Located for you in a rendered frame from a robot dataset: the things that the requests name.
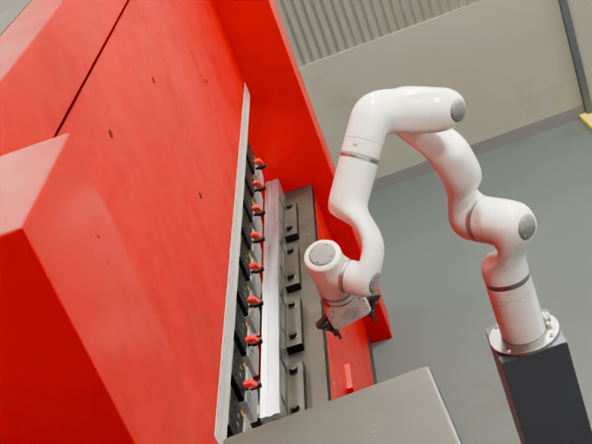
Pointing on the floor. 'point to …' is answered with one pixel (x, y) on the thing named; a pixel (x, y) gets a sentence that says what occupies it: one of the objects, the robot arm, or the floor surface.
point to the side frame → (286, 123)
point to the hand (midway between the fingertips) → (354, 324)
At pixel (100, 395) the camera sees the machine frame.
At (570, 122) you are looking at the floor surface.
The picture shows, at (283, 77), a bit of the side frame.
